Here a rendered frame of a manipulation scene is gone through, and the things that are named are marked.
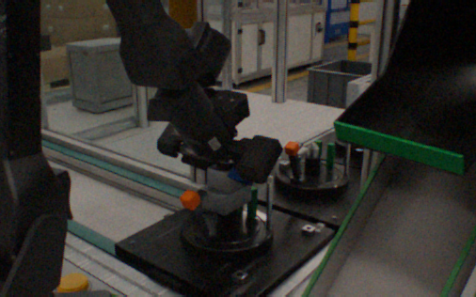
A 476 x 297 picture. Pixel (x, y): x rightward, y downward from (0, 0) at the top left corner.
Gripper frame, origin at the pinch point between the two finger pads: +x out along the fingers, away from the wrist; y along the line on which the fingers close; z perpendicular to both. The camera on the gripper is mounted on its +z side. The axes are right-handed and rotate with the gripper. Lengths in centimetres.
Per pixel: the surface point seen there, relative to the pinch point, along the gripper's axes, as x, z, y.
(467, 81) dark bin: -11.3, 11.8, -29.4
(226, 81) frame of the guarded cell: 75, 69, 81
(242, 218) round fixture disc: 8.6, -4.0, -0.5
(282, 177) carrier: 19.5, 9.6, 3.1
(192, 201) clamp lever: -4.4, -8.3, -0.9
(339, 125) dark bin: -15.3, 0.8, -20.6
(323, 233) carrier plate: 14.3, -0.1, -11.1
